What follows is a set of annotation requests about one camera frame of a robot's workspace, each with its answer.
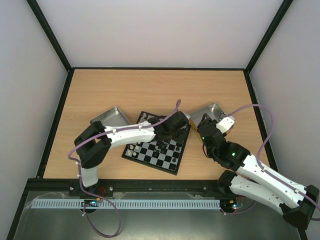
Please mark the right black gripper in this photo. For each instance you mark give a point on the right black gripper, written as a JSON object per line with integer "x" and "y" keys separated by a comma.
{"x": 205, "y": 124}

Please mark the black chess pieces pile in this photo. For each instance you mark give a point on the black chess pieces pile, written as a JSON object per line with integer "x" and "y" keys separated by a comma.
{"x": 161, "y": 147}

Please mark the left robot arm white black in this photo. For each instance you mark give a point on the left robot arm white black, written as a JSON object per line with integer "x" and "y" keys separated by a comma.
{"x": 94, "y": 143}

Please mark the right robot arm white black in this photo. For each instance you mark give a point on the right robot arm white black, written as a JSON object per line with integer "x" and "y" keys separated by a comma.
{"x": 245, "y": 175}

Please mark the black silver chess board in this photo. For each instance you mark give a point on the black silver chess board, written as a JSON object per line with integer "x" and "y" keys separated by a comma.
{"x": 147, "y": 156}

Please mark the white chess piece row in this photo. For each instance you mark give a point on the white chess piece row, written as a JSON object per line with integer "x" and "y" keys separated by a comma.
{"x": 132, "y": 153}

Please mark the gold tin box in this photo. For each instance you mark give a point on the gold tin box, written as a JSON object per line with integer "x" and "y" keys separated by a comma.
{"x": 214, "y": 111}

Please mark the silver tin lid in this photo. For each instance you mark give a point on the silver tin lid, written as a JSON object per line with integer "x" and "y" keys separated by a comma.
{"x": 113, "y": 117}

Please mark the black aluminium frame rail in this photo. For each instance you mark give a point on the black aluminium frame rail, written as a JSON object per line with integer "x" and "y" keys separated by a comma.
{"x": 109, "y": 187}

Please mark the light blue cable duct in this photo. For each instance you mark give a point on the light blue cable duct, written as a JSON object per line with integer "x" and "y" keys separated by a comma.
{"x": 127, "y": 204}

